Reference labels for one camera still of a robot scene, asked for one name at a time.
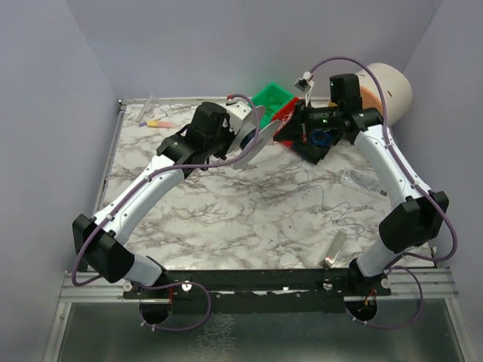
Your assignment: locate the black plastic bin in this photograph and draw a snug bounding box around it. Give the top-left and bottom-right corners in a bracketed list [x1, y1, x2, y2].
[291, 130, 343, 164]

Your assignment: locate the grey plastic cable spool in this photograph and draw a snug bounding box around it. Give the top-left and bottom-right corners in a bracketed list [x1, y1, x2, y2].
[228, 106, 279, 170]

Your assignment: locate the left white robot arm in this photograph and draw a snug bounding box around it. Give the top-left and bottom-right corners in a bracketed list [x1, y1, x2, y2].
[71, 102, 251, 287]

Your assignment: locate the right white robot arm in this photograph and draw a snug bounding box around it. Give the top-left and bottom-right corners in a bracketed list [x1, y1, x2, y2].
[274, 74, 449, 278]

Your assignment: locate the red plastic bin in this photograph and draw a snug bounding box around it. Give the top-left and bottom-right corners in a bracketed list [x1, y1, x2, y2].
[272, 97, 300, 133]

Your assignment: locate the green plastic bin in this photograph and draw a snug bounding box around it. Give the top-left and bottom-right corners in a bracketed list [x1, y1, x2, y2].
[252, 82, 294, 128]

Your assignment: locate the large beige cylinder drum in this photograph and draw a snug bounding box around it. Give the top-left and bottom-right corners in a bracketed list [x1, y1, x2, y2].
[356, 63, 412, 127]

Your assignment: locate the pink yellow marker pen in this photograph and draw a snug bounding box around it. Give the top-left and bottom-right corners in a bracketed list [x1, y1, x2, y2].
[139, 120, 176, 129]

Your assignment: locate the clear protractor packet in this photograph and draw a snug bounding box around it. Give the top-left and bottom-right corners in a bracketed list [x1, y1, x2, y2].
[340, 169, 388, 200]

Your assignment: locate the clear plastic tube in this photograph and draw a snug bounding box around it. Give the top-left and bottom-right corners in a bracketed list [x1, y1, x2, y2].
[137, 95, 154, 123]

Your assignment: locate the small grey staples box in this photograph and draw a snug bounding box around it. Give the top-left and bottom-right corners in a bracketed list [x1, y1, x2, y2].
[319, 231, 347, 270]

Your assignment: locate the black mounting base bar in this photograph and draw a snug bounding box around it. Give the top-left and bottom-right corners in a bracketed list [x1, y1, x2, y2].
[123, 268, 391, 314]

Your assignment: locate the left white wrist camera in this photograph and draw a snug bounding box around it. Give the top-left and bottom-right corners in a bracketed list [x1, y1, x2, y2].
[225, 98, 254, 134]

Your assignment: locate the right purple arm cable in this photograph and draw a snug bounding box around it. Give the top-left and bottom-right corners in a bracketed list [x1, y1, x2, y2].
[309, 56, 460, 331]

